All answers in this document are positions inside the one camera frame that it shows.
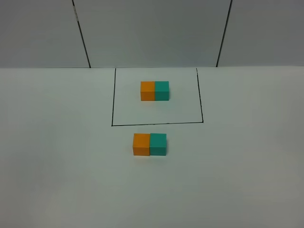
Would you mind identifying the black drawn template square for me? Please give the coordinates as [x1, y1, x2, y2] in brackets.
[112, 67, 203, 126]

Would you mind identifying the template orange cube block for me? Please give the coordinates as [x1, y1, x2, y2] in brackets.
[140, 81, 155, 101]

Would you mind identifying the template teal cube block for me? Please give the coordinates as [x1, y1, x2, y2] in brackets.
[155, 81, 170, 101]

